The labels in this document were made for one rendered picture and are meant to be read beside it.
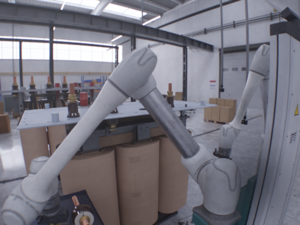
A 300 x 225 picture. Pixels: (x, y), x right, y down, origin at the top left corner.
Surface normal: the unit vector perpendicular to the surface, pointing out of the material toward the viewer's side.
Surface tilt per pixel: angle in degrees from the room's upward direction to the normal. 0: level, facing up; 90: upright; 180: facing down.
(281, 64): 90
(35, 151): 90
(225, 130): 77
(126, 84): 104
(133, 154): 90
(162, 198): 90
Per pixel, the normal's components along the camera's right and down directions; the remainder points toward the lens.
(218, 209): -0.43, 0.25
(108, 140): 0.60, 0.12
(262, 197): -0.89, 0.07
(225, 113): -0.77, 0.10
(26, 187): 0.18, -0.74
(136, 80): 0.49, 0.41
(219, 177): -0.55, -0.24
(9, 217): 0.08, 0.32
